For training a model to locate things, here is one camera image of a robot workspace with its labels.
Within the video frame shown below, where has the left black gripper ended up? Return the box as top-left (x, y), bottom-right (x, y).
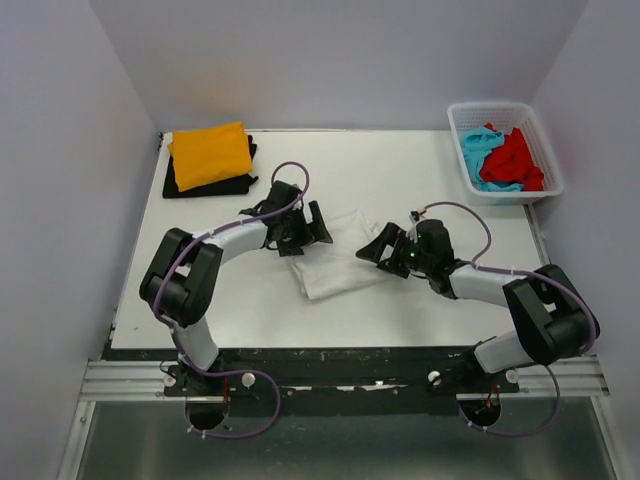
top-left (278, 202), bottom-right (331, 257)

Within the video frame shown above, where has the folded black t shirt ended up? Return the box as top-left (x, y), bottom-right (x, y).
top-left (162, 155), bottom-right (259, 199)

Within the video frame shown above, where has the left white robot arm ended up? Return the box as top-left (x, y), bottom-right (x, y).
top-left (139, 181), bottom-right (333, 395)

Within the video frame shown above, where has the right white knob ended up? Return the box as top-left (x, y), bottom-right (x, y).
top-left (427, 370), bottom-right (442, 387)

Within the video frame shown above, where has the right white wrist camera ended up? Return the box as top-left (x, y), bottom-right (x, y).
top-left (409, 209), bottom-right (426, 224)

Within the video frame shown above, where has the red t shirt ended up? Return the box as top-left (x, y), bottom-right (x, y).
top-left (479, 128), bottom-right (545, 192)

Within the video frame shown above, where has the black base frame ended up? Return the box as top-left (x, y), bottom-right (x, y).
top-left (102, 347), bottom-right (521, 427)

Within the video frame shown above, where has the white knob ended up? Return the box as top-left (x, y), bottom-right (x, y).
top-left (241, 372), bottom-right (256, 388)
top-left (427, 370), bottom-right (442, 387)

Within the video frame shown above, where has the white t shirt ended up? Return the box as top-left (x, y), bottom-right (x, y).
top-left (290, 210), bottom-right (391, 301)

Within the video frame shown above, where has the cyan t shirt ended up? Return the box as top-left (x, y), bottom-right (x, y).
top-left (460, 124), bottom-right (524, 192)

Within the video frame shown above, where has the folded orange t shirt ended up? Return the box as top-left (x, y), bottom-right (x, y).
top-left (169, 122), bottom-right (253, 192)

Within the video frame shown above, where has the white plastic basket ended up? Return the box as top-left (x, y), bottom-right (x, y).
top-left (447, 101), bottom-right (564, 205)

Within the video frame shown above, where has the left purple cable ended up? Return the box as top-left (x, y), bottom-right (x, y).
top-left (152, 160), bottom-right (312, 441)

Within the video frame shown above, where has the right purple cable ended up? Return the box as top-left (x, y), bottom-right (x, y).
top-left (419, 201), bottom-right (601, 437)

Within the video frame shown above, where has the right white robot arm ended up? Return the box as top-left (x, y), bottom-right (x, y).
top-left (356, 219), bottom-right (599, 392)

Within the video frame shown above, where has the purple cable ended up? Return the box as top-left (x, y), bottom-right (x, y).
top-left (152, 160), bottom-right (312, 441)
top-left (419, 201), bottom-right (601, 437)

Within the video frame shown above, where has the left white knob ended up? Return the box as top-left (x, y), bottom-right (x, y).
top-left (241, 372), bottom-right (256, 388)

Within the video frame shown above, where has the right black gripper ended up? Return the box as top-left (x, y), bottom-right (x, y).
top-left (358, 222), bottom-right (433, 279)

